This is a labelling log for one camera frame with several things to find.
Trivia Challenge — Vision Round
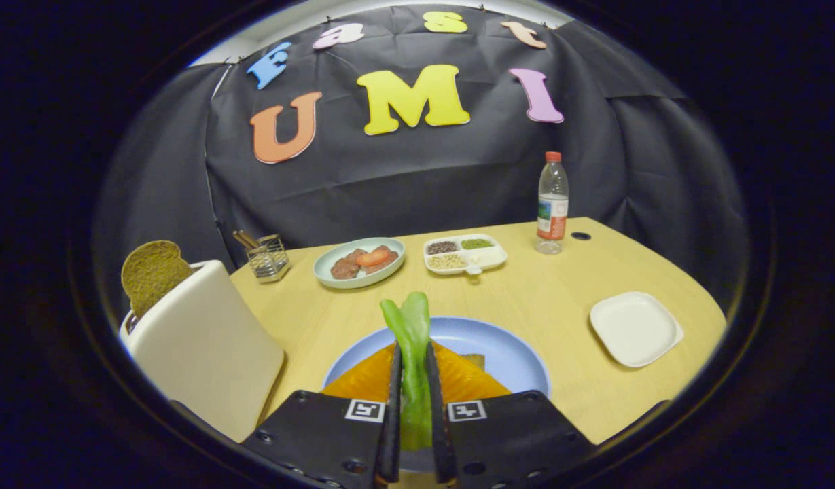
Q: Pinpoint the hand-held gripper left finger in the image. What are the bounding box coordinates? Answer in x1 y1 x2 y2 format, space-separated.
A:
241 342 403 489

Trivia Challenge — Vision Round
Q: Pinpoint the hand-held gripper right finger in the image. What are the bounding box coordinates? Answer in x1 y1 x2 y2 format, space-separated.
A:
425 342 598 489

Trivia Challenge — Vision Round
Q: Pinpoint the green lettuce leaf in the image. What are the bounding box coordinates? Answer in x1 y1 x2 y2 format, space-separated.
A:
380 291 437 452

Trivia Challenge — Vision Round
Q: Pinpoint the round-topped brown toast slice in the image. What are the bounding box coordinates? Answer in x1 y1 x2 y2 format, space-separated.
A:
121 240 194 320

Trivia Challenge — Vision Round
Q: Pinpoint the blue plate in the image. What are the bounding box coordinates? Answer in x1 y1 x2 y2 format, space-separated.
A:
322 316 551 473

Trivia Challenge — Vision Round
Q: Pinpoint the pale green plate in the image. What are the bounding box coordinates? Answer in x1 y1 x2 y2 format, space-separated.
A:
313 237 406 290

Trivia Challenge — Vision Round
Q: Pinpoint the brown meat slice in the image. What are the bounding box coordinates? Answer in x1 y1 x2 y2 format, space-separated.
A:
330 249 367 280

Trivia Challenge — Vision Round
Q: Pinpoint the red tomato slice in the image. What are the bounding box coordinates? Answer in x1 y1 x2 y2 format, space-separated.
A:
356 246 399 272

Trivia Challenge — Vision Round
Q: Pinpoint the white divided seed tray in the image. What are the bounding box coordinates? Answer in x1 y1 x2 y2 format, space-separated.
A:
423 234 508 276

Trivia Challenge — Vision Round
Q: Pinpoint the white toaster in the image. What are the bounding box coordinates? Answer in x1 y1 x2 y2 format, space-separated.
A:
120 260 285 443

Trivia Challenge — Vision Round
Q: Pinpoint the white square plate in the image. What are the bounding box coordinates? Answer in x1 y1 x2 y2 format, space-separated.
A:
589 291 685 369

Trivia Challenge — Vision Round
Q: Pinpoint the clear red-capped water bottle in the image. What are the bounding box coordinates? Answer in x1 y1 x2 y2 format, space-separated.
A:
535 151 569 255

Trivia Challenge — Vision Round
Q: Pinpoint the black backdrop cloth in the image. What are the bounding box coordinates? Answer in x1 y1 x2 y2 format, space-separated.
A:
91 5 751 327

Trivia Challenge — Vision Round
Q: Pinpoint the metal wire utensil holder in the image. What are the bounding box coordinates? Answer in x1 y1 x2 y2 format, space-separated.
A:
246 234 291 283

